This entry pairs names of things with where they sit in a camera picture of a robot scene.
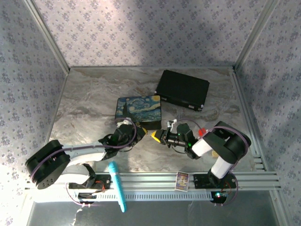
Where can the small tan object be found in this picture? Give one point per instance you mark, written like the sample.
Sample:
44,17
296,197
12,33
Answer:
214,154

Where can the red block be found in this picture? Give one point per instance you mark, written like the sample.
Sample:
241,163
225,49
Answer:
202,132

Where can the aluminium frame side rail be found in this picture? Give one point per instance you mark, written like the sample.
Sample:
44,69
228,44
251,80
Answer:
50,122
249,122

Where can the aluminium frame corner post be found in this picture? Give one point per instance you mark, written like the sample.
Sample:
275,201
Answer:
256,35
47,35

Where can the starry night print box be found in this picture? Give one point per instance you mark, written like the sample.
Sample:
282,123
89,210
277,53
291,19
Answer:
138,109

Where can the cyan plastic tool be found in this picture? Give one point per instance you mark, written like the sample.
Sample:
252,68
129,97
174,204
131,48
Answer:
116,183

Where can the small picture card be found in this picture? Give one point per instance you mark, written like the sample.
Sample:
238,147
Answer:
182,181

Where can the aluminium frame cross rail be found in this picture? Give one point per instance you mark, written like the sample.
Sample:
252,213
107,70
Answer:
150,180

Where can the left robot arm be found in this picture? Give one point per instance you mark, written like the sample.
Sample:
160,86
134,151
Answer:
49,164

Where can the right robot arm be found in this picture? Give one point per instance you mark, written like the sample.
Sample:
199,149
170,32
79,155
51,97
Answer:
235,143

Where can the black rectangular case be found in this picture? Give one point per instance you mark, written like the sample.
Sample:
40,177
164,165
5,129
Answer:
182,89

